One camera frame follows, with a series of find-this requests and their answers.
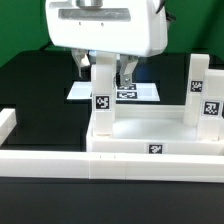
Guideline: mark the white fiducial marker sheet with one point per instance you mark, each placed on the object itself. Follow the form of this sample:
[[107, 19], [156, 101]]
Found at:
[[146, 92]]

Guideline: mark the white desk tabletop tray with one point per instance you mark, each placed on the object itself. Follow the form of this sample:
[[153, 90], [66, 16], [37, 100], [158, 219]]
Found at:
[[152, 129]]

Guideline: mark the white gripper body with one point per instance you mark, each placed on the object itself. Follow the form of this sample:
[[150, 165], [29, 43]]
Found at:
[[129, 27]]

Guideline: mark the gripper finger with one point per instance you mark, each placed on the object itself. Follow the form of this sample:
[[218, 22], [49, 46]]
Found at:
[[82, 61], [128, 64]]

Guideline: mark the white U-shaped obstacle fence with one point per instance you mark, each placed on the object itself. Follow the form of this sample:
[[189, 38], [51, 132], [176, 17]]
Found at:
[[118, 166]]

